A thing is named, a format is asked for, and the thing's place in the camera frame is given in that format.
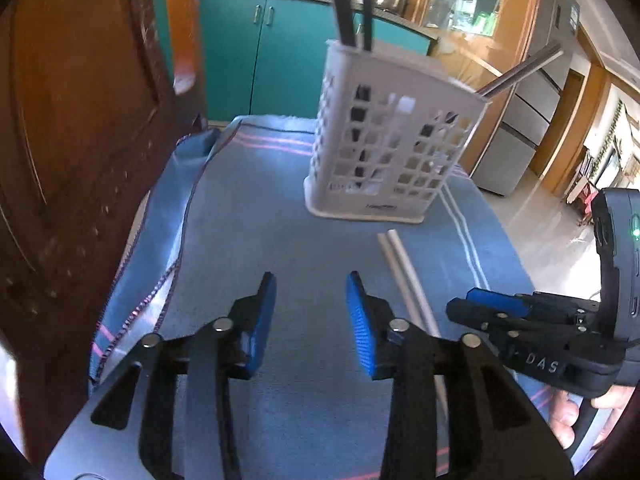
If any person's right hand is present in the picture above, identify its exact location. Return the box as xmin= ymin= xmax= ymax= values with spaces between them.
xmin=549 ymin=382 xmax=636 ymax=452

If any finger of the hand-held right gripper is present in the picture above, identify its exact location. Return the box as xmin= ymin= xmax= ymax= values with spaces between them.
xmin=446 ymin=297 xmax=577 ymax=357
xmin=466 ymin=287 xmax=602 ymax=322

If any clothes drying rack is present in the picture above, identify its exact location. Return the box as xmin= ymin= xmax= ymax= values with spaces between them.
xmin=565 ymin=145 xmax=632 ymax=227

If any blue striped cloth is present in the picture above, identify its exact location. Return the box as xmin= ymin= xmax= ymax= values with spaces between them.
xmin=89 ymin=114 xmax=547 ymax=480

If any carved wooden chair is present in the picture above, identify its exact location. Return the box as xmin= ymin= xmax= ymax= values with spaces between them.
xmin=0 ymin=0 xmax=209 ymax=461

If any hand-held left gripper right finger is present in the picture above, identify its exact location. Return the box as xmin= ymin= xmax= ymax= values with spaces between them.
xmin=346 ymin=270 xmax=544 ymax=480

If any wooden framed glass door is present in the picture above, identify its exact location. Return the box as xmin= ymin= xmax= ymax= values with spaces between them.
xmin=407 ymin=0 xmax=544 ymax=177

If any metal chopstick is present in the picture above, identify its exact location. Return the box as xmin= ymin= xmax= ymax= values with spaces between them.
xmin=476 ymin=42 xmax=565 ymax=97

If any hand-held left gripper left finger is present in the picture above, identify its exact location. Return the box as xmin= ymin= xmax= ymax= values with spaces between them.
xmin=91 ymin=271 xmax=277 ymax=480

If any silver refrigerator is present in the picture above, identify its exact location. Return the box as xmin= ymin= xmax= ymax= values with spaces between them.
xmin=470 ymin=0 xmax=584 ymax=197

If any white plastic utensil basket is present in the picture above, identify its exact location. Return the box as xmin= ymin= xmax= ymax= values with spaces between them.
xmin=303 ymin=39 xmax=491 ymax=225

